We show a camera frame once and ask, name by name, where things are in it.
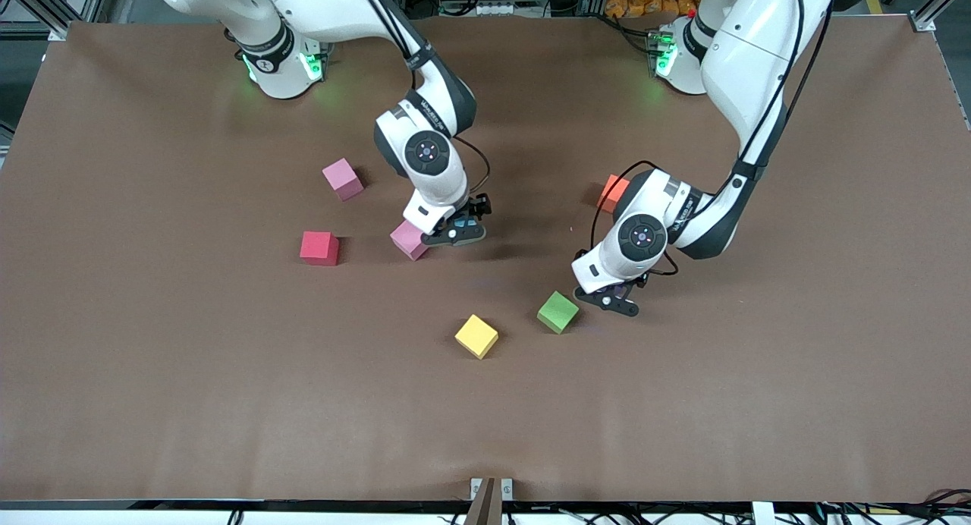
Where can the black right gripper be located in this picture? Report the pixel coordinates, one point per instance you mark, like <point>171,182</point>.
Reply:
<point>479,206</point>

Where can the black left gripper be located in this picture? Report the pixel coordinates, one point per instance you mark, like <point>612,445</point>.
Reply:
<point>641,281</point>

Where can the blue foam block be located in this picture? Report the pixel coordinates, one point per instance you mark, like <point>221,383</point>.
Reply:
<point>466,224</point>

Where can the purple foam block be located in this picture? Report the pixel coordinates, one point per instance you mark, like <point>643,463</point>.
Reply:
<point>617,290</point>

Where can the pink foam block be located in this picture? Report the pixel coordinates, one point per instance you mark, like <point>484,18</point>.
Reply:
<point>408,240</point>
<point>342,179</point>

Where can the green foam block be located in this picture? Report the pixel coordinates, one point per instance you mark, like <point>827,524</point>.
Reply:
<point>557,312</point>

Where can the red foam block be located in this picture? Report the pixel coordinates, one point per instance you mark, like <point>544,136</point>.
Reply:
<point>318,248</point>

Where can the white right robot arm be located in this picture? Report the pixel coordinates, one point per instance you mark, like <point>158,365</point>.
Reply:
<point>425,153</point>

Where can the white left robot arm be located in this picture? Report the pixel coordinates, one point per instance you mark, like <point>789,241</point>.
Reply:
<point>751,70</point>

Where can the orange foam block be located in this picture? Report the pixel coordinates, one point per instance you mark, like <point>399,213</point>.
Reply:
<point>609,195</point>

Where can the yellow foam block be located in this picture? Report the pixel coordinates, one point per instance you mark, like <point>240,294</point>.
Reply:
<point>476,336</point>

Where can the long white power strip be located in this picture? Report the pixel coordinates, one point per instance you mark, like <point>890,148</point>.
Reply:
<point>482,9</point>

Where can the brown paper table cover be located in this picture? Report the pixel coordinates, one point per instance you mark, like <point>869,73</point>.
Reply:
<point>227,396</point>

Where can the small metal clamp bracket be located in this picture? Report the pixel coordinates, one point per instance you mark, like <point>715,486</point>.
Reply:
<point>491,487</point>

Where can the brown wedge post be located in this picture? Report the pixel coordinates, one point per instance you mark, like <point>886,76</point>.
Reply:
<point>482,510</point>

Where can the aluminium frame rail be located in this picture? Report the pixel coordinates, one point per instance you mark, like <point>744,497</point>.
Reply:
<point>53,1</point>

